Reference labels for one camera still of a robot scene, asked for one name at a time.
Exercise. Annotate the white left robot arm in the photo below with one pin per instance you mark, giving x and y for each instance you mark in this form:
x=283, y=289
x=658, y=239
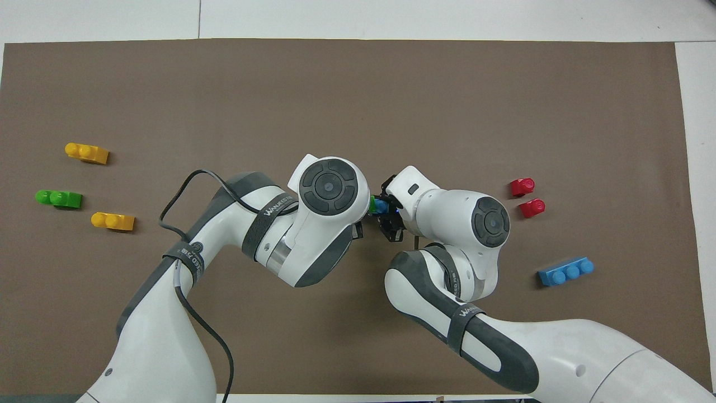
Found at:
x=330, y=187

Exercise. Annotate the green toy building block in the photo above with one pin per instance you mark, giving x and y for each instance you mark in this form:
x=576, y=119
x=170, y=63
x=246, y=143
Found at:
x=61, y=198
x=372, y=204

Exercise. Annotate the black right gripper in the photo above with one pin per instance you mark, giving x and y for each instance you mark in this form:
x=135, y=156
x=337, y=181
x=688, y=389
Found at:
x=396, y=210

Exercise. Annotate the blue toy building block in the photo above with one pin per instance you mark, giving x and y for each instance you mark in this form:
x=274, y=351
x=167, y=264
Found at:
x=381, y=206
x=565, y=273

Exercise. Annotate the yellow toy building block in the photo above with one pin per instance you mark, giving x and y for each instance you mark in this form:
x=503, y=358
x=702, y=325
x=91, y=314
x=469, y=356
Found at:
x=89, y=153
x=114, y=222

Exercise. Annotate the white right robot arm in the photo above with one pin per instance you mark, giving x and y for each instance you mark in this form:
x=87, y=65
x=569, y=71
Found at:
x=447, y=218

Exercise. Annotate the red toy building block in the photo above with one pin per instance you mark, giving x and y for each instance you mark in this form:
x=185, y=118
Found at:
x=522, y=187
x=532, y=207

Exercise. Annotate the brown table mat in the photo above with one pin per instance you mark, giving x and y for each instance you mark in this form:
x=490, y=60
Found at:
x=335, y=112

